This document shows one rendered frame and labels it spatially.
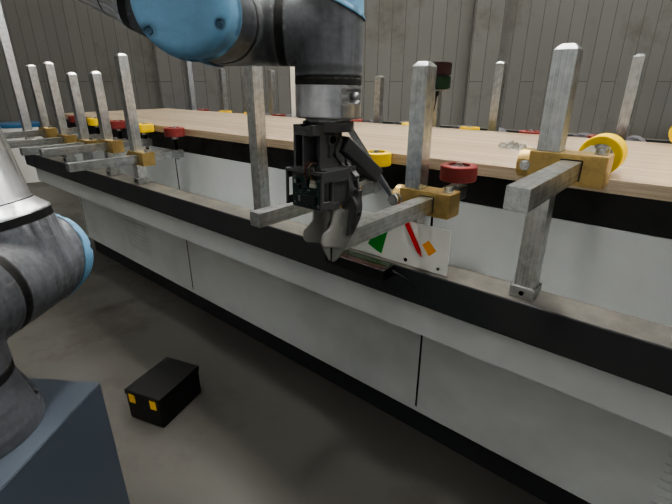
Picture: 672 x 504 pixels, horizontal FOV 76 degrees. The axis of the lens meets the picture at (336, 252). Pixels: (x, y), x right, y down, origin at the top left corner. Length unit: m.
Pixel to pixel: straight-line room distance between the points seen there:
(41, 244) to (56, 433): 0.29
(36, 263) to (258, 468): 0.91
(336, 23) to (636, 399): 0.77
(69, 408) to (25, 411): 0.06
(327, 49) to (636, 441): 1.04
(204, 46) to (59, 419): 0.59
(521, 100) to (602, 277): 4.41
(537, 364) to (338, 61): 0.68
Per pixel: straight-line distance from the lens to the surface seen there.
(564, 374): 0.95
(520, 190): 0.56
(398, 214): 0.78
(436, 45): 5.18
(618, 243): 1.04
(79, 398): 0.84
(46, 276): 0.81
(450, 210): 0.88
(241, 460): 1.48
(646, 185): 0.99
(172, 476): 1.50
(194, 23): 0.46
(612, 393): 0.94
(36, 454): 0.78
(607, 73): 5.68
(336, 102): 0.58
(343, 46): 0.58
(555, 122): 0.80
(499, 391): 1.28
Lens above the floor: 1.08
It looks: 22 degrees down
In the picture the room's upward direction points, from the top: straight up
